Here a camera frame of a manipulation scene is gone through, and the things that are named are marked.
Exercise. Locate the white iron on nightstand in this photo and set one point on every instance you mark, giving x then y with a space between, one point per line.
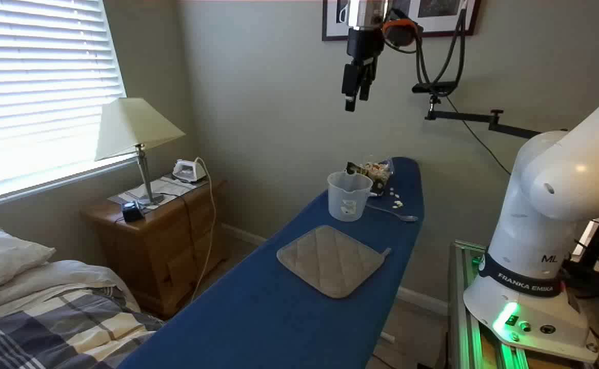
190 170

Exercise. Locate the bed with plaid bedding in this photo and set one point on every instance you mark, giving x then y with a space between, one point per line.
71 316

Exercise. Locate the metal spoon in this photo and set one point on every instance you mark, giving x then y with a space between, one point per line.
400 215

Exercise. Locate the black camera on boom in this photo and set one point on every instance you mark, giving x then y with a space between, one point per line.
438 90

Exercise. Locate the papers on nightstand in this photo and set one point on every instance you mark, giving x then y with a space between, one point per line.
163 190

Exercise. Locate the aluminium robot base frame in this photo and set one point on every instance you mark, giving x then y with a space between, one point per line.
474 321

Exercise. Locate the wooden nightstand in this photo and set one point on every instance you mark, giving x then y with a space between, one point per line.
169 253

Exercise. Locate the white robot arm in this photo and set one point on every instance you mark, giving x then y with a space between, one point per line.
518 292

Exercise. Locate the small black box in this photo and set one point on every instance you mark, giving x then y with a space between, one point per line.
132 212

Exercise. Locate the cream table lamp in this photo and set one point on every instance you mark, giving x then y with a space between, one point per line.
132 126

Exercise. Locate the grey quilted pot holder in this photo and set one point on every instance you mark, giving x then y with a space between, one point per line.
330 261

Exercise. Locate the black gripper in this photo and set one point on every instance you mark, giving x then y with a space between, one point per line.
364 45

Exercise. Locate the blue ironing board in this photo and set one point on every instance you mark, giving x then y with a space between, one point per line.
262 316

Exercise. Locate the clear plastic jar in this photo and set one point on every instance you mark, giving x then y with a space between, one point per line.
348 196

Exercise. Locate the framed wall picture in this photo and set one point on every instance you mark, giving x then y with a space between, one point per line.
436 16

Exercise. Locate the window blinds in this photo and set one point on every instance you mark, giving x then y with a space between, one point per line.
59 68

